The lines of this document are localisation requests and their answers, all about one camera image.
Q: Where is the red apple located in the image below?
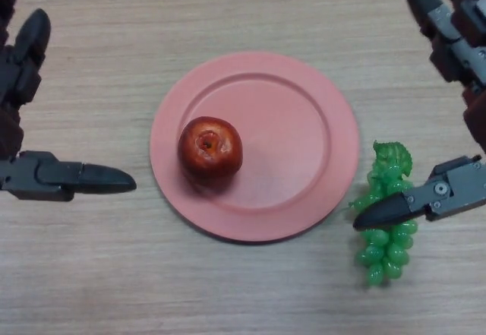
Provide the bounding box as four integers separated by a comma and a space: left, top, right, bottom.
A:
177, 115, 244, 179

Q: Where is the pink round plate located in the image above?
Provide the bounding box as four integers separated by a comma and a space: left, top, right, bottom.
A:
150, 50, 361, 244

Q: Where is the green grape bunch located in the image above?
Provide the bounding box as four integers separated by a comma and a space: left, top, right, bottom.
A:
348, 140, 418, 289

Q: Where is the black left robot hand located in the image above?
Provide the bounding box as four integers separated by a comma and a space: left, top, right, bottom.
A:
0, 0, 137, 203

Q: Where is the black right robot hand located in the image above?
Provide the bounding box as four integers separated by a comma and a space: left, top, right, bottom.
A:
352, 0, 486, 232

